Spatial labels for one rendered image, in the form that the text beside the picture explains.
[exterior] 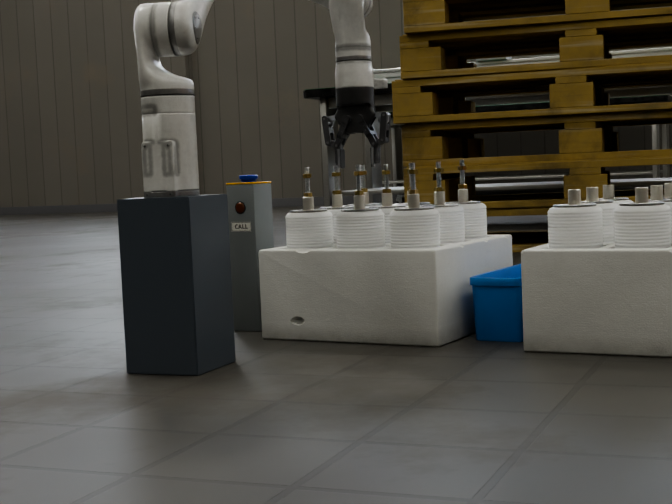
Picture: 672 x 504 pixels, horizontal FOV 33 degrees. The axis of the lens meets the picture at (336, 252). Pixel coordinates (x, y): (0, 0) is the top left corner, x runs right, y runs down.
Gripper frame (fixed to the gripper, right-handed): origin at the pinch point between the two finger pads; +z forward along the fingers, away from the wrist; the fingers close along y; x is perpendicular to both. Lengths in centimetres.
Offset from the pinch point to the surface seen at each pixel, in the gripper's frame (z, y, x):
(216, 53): -119, -418, 718
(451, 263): 20.1, 19.1, -2.6
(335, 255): 18.0, -2.6, -6.9
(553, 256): 18.3, 40.6, -12.8
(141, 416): 36, -6, -72
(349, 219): 11.2, -0.4, -4.6
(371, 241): 15.7, 3.3, -2.9
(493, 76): -32, -24, 198
